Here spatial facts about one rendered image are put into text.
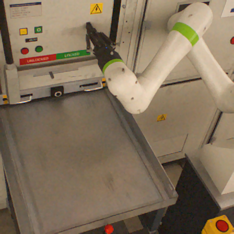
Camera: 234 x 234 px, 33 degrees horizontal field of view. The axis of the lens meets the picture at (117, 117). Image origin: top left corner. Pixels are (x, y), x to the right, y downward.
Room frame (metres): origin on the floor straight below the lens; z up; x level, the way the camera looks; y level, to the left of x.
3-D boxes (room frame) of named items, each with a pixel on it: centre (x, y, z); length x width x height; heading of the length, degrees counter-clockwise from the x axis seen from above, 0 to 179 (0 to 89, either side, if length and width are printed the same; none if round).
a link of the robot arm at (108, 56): (1.22, 0.06, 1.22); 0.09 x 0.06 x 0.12; 119
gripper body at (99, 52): (1.29, 0.10, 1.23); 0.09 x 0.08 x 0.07; 29
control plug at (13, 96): (1.22, 0.46, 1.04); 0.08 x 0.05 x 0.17; 29
